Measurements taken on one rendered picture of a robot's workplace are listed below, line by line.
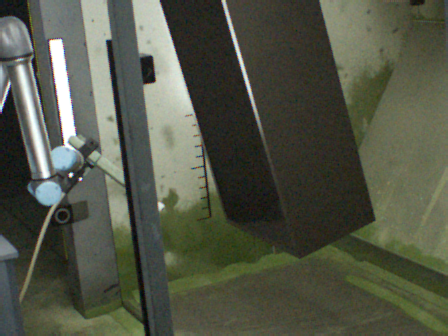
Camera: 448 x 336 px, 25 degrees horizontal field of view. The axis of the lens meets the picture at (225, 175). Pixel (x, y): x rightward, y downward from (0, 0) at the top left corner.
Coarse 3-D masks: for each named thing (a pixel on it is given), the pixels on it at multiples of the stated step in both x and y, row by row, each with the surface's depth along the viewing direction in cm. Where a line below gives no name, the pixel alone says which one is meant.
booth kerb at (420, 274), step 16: (352, 240) 478; (368, 240) 465; (352, 256) 480; (368, 256) 467; (384, 256) 454; (400, 256) 442; (400, 272) 445; (416, 272) 433; (432, 272) 422; (432, 288) 424
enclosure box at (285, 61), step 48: (192, 0) 391; (240, 0) 334; (288, 0) 342; (192, 48) 395; (240, 48) 338; (288, 48) 346; (192, 96) 399; (240, 96) 409; (288, 96) 349; (336, 96) 358; (240, 144) 413; (288, 144) 353; (336, 144) 362; (240, 192) 417; (288, 192) 357; (336, 192) 366; (288, 240) 382; (336, 240) 370
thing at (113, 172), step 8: (72, 136) 404; (80, 136) 405; (72, 144) 404; (80, 144) 403; (96, 152) 403; (96, 160) 402; (104, 160) 401; (104, 168) 401; (112, 168) 401; (72, 176) 403; (112, 176) 401; (120, 176) 400; (72, 184) 403; (120, 184) 400; (64, 192) 404; (160, 208) 398
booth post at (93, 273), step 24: (48, 0) 418; (72, 0) 422; (48, 24) 419; (72, 24) 424; (72, 48) 426; (48, 72) 424; (72, 72) 428; (48, 96) 432; (72, 96) 430; (48, 120) 440; (96, 168) 440; (72, 192) 437; (96, 192) 442; (96, 216) 444; (72, 240) 444; (96, 240) 446; (72, 264) 453; (96, 264) 448; (72, 288) 462; (96, 288) 451; (96, 312) 453
